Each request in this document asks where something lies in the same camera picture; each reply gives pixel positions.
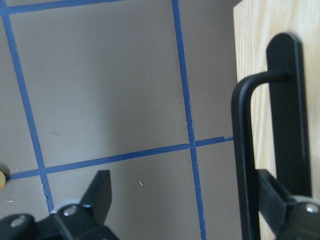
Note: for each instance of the striped toy bread loaf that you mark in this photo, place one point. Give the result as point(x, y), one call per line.
point(2, 180)

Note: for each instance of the black drawer handle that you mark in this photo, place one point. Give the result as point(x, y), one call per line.
point(286, 82)

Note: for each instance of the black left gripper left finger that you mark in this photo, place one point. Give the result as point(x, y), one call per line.
point(86, 220)

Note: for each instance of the wooden drawer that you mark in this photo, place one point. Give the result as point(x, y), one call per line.
point(256, 22)

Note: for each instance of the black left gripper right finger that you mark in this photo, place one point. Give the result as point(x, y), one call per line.
point(290, 217)

